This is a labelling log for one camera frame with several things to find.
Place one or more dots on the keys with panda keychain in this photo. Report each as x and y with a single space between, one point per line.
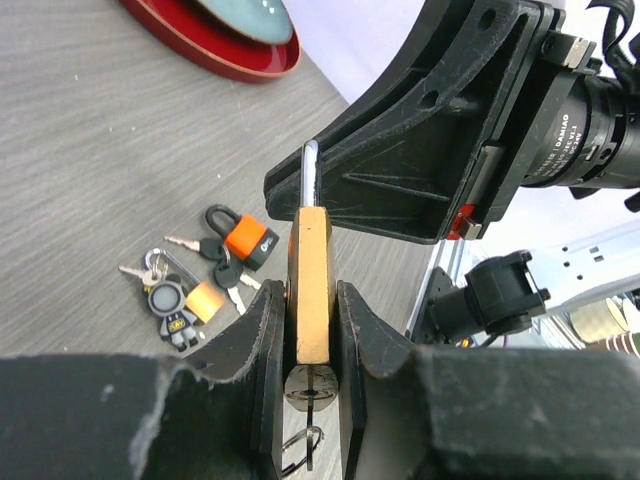
166 299

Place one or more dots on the stack of paper cups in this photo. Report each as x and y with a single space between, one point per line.
620 325

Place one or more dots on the small keys of large padlock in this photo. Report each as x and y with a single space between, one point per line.
312 435

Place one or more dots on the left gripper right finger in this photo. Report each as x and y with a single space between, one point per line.
411 411

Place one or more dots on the red round tray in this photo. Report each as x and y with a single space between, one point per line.
190 30

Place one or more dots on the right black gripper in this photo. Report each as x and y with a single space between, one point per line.
401 160

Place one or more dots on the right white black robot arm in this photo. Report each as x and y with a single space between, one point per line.
586 244

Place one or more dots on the black-headed keys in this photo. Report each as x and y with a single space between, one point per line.
228 271

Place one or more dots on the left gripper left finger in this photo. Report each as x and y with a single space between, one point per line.
216 414

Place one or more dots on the large brass padlock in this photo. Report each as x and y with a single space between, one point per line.
310 383

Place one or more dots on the orange black padlock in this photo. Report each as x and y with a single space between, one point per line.
245 237

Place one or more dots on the blue ceramic plate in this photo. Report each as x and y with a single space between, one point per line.
264 21

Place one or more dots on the small brass long-shackle padlock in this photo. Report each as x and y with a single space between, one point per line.
202 299

